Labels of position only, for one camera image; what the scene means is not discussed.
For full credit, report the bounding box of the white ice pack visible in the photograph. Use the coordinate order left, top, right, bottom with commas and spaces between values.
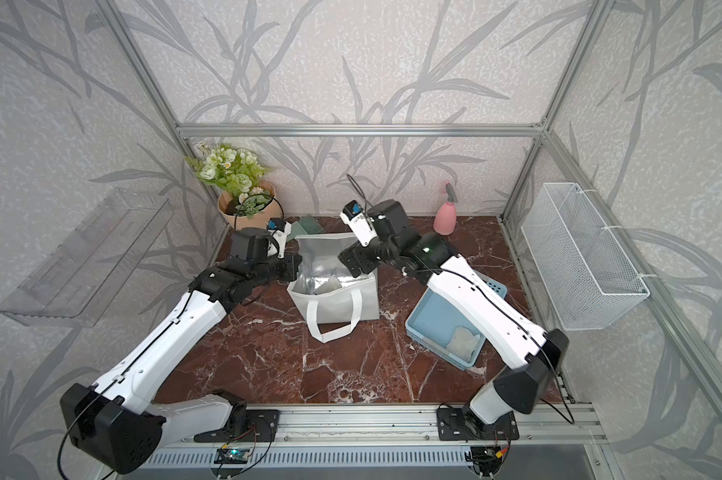
313, 275, 343, 295
445, 326, 484, 369

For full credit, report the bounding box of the white insulated delivery bag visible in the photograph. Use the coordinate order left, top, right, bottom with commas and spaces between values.
287, 232, 380, 343

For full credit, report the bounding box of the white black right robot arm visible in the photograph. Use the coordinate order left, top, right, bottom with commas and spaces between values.
338, 200, 569, 439

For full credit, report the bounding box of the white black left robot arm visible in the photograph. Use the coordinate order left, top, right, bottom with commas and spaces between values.
60, 219, 301, 474

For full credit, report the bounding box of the pink spray bottle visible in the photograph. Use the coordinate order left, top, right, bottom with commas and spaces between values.
433, 182, 458, 236

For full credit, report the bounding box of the small green hand brush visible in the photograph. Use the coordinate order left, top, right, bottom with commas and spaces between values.
287, 216, 325, 241

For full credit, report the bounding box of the artificial green white plant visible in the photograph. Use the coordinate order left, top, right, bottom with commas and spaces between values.
185, 143, 266, 206

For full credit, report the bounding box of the light blue plastic basket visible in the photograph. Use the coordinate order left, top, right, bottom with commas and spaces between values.
405, 289, 486, 371

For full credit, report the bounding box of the green circuit board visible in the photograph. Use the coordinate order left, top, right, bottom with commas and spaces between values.
213, 447, 251, 465

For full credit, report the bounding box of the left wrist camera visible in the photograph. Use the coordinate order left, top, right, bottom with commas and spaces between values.
266, 218, 292, 258

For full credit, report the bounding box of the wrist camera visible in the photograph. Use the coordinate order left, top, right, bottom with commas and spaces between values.
266, 218, 292, 258
340, 200, 377, 247

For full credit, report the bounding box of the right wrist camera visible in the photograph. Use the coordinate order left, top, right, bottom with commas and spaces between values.
340, 200, 377, 247

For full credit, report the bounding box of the clear plastic wall shelf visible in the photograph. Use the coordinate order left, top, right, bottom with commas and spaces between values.
0, 188, 173, 328

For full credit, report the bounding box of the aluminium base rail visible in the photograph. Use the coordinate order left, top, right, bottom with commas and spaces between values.
141, 404, 613, 478

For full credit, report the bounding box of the white wire mesh basket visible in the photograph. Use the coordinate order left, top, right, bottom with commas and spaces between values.
521, 182, 650, 331

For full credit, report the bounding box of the right circuit board with wires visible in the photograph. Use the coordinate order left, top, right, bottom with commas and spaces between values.
465, 446, 509, 466

